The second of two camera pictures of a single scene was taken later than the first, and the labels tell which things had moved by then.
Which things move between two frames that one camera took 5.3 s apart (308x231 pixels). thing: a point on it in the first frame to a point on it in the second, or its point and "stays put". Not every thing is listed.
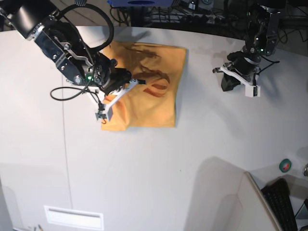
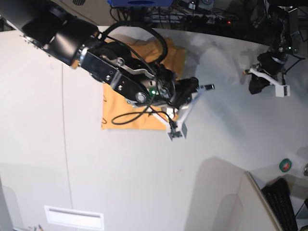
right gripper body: x=243 y=64 to x=269 y=64
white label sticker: x=67 y=217 stays put
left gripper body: x=115 y=79 to x=184 y=89
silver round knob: x=305 y=170 stays put
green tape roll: x=285 y=165 stays put
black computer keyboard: x=276 y=194 stays put
